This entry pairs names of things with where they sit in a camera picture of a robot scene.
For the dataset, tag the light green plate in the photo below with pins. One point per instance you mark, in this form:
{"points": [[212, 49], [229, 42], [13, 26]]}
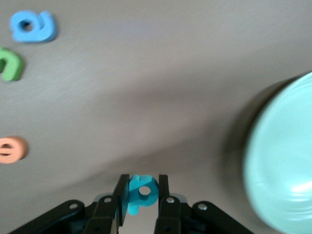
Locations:
{"points": [[280, 158]]}

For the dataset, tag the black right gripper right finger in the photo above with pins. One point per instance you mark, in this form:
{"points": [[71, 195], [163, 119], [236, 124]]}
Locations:
{"points": [[175, 214]]}

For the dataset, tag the blue foam letter a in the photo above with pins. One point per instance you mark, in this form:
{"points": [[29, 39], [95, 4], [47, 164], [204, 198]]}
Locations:
{"points": [[44, 31]]}

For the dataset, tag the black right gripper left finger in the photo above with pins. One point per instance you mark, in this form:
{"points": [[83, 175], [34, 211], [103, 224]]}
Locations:
{"points": [[97, 214]]}

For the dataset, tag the orange foam letter e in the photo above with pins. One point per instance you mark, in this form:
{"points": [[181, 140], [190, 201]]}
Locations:
{"points": [[19, 151]]}

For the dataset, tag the teal foam letter p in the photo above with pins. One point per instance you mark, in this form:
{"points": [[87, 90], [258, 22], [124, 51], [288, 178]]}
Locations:
{"points": [[132, 187]]}

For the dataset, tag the green foam letter u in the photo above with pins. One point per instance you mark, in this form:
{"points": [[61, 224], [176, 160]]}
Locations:
{"points": [[14, 70]]}

